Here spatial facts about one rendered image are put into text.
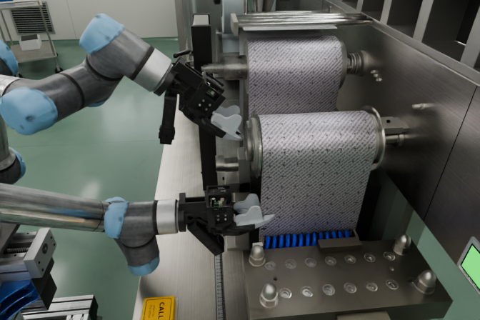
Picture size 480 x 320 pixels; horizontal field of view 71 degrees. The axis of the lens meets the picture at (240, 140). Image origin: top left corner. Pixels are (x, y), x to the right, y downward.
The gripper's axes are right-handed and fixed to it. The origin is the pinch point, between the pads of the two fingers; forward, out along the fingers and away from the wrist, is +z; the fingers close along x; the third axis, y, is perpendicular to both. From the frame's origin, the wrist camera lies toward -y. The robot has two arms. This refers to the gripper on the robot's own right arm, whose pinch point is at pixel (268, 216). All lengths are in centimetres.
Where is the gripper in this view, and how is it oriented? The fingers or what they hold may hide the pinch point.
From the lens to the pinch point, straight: 79.0
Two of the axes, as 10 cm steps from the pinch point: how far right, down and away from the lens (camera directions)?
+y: 0.0, -8.5, -5.3
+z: 10.0, -0.5, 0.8
